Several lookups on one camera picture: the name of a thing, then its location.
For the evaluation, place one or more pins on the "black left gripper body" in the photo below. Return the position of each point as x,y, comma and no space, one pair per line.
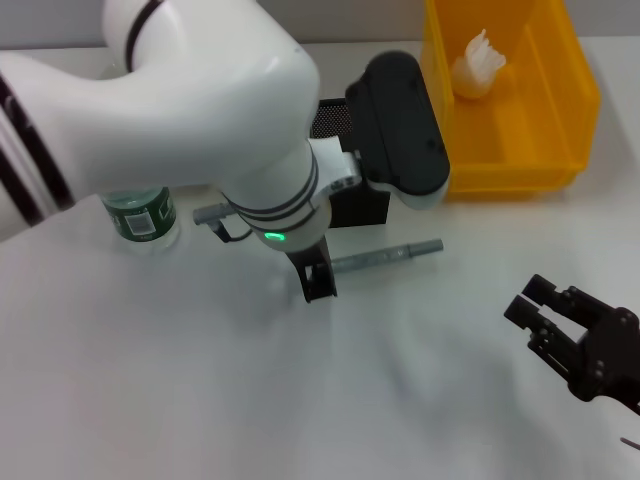
310,255

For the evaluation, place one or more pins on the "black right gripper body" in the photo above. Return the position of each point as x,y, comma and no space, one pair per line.
607,360

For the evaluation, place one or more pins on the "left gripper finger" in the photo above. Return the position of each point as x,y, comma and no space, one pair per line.
320,282

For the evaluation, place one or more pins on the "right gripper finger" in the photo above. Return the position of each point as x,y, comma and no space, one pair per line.
522,312
545,292

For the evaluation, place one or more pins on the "grey pen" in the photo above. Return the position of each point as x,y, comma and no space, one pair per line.
390,254

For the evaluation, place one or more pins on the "clear plastic water bottle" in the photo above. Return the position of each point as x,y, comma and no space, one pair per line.
142,220

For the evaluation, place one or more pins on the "white paper ball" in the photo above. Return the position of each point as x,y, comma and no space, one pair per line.
472,70

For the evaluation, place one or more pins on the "black mesh pen holder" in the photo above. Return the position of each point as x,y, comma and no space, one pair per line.
360,207

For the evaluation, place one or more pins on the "yellow plastic bin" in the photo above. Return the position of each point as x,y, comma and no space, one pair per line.
510,135

